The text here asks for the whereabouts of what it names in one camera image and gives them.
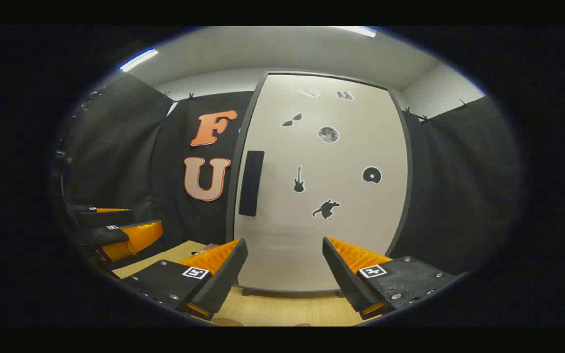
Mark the wide ceiling light panel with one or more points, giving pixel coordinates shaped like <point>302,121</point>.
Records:
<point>361,31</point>

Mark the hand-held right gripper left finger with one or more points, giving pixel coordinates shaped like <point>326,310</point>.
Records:
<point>226,279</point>

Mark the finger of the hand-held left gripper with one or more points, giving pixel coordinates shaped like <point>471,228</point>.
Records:
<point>106,217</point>
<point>101,236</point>

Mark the black backdrop cloth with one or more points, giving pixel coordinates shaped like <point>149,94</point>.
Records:
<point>459,196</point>

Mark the long ceiling light strip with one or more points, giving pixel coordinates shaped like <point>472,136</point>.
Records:
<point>139,59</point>

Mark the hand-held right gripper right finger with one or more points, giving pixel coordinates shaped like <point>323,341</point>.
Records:
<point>344,279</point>

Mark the grey cabinet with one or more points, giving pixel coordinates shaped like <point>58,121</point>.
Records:
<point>230,206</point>

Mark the white cabinet door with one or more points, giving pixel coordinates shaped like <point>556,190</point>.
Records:
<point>312,235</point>

